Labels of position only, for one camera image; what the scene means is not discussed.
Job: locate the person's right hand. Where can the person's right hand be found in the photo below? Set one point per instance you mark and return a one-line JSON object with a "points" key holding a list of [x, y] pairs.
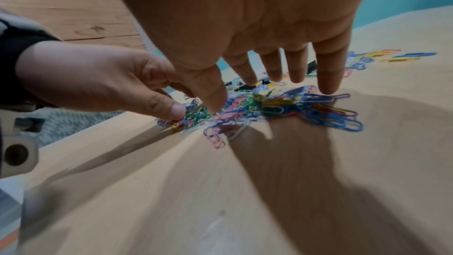
{"points": [[247, 10]]}

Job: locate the person's left hand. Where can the person's left hand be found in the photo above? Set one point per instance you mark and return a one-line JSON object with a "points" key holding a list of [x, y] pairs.
{"points": [[92, 77]]}

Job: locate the person's left forearm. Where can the person's left forearm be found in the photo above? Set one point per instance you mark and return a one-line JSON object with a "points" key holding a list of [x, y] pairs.
{"points": [[21, 52]]}

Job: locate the grey patterned rug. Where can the grey patterned rug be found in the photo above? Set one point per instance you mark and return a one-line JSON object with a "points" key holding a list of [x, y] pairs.
{"points": [[74, 125]]}

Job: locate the black binder clip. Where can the black binder clip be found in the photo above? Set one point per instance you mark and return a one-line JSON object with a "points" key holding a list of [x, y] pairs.
{"points": [[311, 67], [235, 83]]}

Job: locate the large pile of coloured paper clips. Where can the large pile of coloured paper clips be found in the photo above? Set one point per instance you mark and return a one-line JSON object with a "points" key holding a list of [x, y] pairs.
{"points": [[276, 105]]}

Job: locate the small scatter of paper clips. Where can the small scatter of paper clips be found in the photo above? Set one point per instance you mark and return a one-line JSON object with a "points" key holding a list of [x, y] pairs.
{"points": [[375, 56]]}

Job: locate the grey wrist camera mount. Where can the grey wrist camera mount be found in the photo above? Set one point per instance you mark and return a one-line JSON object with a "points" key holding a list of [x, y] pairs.
{"points": [[16, 142]]}

